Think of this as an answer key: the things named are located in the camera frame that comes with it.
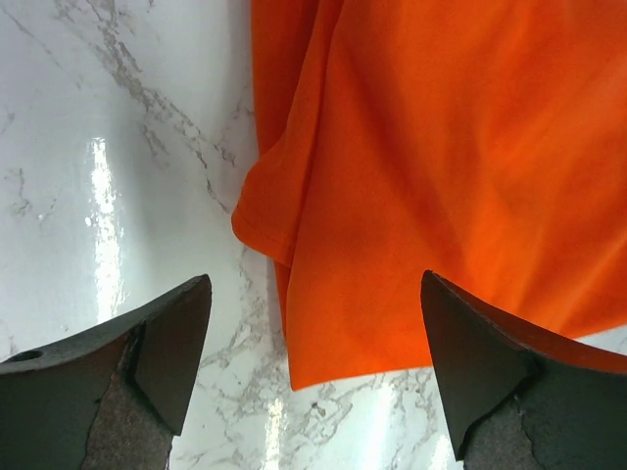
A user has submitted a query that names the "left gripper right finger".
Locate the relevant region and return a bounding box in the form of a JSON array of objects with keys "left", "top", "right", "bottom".
[{"left": 420, "top": 271, "right": 626, "bottom": 469}]

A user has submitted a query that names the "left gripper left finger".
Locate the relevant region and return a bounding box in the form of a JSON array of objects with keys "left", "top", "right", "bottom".
[{"left": 1, "top": 275, "right": 212, "bottom": 469}]

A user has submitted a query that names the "orange t shirt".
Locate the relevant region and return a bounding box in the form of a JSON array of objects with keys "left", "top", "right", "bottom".
[{"left": 232, "top": 1, "right": 626, "bottom": 390}]

